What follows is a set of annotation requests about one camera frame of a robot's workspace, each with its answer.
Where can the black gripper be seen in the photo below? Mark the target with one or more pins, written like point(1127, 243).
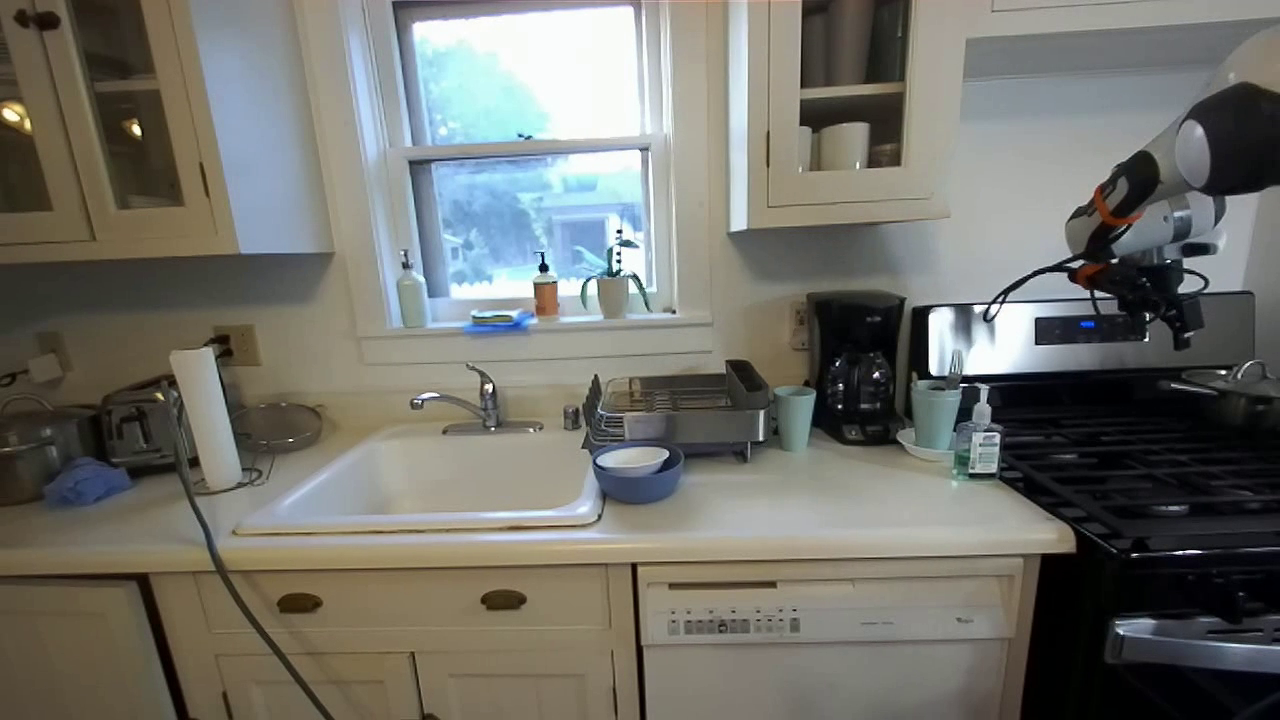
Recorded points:
point(1151, 282)

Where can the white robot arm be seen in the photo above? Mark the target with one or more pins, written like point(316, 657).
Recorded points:
point(1242, 132)

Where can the plant in white pot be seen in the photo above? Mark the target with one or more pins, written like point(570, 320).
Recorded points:
point(613, 290)

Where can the black gas stove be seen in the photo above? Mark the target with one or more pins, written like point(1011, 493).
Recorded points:
point(1145, 505)

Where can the light blue cup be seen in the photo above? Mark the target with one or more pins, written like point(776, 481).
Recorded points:
point(935, 412)

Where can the black coffee maker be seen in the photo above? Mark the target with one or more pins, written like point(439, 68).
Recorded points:
point(856, 361)

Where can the white mug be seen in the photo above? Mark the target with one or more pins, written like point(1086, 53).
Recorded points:
point(842, 144)

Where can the teal cup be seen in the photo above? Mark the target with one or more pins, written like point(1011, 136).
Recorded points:
point(797, 419)

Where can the white dishwasher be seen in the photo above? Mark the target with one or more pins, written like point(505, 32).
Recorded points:
point(825, 643)

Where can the blue bowl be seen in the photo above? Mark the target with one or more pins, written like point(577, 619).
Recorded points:
point(638, 476)

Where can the orange soap bottle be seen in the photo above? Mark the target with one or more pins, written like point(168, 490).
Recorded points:
point(546, 290)

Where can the white framed window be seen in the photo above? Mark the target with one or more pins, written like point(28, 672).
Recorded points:
point(534, 161)

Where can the blue sponge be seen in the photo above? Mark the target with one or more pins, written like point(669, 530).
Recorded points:
point(497, 320)

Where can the chrome faucet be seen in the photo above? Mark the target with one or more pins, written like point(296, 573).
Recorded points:
point(482, 397)

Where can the white soap bottle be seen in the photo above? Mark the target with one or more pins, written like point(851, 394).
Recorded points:
point(412, 296)

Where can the white sink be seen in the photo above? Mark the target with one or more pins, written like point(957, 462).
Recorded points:
point(425, 481)

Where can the white base cabinet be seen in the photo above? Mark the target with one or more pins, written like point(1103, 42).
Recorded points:
point(403, 643)

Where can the glass lid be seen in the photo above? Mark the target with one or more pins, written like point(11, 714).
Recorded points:
point(283, 426)

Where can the white paper towel roll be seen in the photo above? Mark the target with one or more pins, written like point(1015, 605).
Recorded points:
point(204, 423)

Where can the silver toaster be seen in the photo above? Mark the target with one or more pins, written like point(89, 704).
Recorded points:
point(142, 426)

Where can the blue cloth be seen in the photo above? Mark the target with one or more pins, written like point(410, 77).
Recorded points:
point(84, 481)

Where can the silver countertop appliance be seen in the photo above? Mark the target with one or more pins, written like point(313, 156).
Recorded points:
point(32, 453)

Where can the narrow white glass wall cabinet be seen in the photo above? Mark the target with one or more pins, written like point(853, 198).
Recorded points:
point(853, 106)

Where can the wall outlet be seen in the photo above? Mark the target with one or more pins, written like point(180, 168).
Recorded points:
point(237, 346)

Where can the white glass door wall cabinet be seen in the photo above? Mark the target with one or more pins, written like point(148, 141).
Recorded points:
point(135, 132)

